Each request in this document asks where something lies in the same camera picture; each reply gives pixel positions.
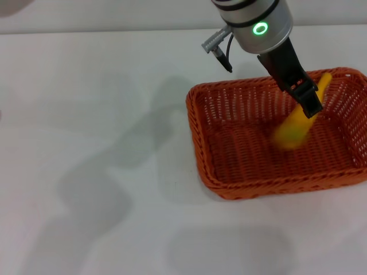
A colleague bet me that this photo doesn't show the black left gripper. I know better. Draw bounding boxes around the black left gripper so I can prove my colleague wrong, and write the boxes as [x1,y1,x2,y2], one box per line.
[256,36,324,119]

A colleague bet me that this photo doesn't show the yellow banana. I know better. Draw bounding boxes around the yellow banana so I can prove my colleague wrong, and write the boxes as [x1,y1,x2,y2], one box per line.
[271,73,333,151]

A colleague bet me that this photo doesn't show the orange woven basket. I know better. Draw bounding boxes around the orange woven basket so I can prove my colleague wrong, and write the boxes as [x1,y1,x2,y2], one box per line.
[185,67,367,201]

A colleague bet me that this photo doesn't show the black cable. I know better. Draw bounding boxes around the black cable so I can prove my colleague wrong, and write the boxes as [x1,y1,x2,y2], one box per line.
[213,32,234,74]

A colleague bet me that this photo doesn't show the grey cable connector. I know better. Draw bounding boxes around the grey cable connector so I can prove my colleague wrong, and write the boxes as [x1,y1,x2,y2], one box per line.
[201,25,235,54]

